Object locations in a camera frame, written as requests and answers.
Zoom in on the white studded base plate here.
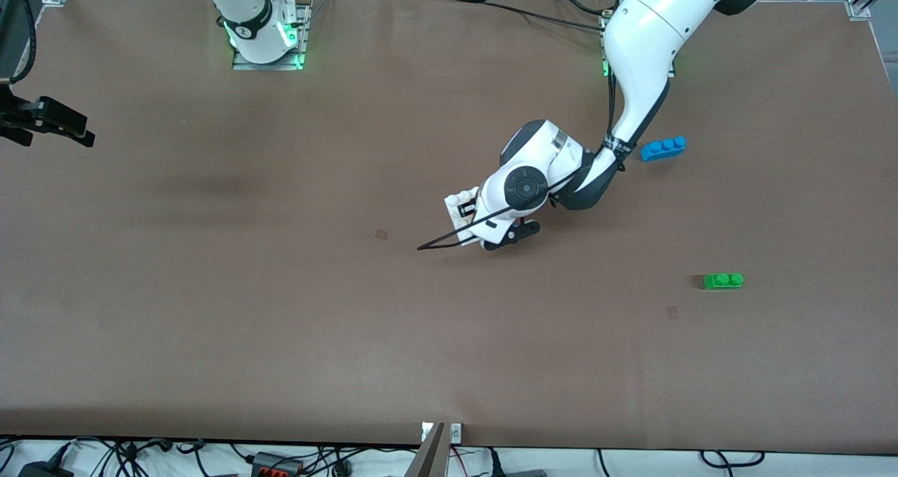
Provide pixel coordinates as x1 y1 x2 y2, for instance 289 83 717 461
444 188 482 229

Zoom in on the blue three-stud block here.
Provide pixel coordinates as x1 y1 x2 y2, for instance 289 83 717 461
640 136 688 163

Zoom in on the black orange connector box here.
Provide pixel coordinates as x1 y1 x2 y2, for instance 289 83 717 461
251 452 304 477

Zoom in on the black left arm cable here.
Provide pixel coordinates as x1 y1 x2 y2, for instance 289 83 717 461
417 0 636 251

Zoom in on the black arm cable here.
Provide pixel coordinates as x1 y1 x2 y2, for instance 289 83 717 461
7 0 36 85
417 0 636 251

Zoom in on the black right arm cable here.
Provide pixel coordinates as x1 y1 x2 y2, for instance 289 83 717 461
7 0 36 85

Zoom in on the black cable on table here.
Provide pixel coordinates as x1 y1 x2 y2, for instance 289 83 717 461
449 0 618 32

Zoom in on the white metal bracket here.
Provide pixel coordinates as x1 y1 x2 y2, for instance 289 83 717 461
421 422 464 443

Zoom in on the aluminium camera post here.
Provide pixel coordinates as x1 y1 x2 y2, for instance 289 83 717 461
406 422 450 477

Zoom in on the black cable loop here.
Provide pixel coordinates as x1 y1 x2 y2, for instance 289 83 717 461
699 450 765 468

